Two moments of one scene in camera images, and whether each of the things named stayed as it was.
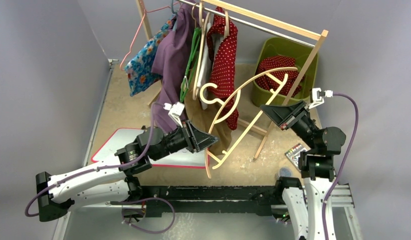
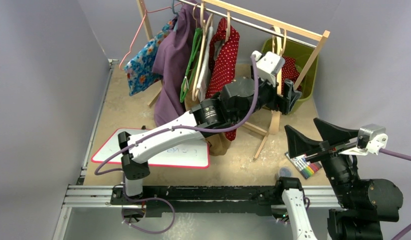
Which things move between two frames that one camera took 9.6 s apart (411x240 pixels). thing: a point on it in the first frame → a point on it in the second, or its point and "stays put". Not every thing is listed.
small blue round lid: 285,171 stays put
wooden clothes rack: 319,34 stays put
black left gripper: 195,139 → 281,104
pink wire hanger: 145,12 stays put
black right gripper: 292,116 → 325,148
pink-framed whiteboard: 106,142 stays put
